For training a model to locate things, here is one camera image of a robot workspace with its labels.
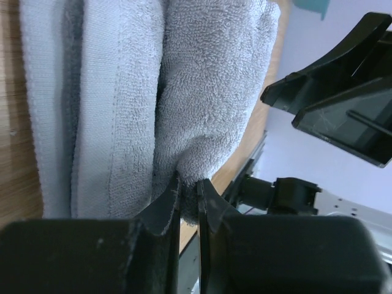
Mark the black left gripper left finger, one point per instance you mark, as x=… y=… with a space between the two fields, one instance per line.
x=138 y=255

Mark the teal transparent plastic tub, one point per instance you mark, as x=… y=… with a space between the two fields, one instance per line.
x=317 y=6

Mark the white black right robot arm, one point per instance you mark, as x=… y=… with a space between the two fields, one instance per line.
x=296 y=196

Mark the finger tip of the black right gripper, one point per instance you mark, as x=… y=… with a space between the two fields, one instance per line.
x=344 y=98

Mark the light grey panda towel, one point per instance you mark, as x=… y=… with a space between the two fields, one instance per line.
x=122 y=94

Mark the aluminium frame rail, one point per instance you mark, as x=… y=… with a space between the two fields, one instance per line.
x=245 y=171

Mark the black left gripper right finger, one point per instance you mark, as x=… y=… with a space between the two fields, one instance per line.
x=284 y=253

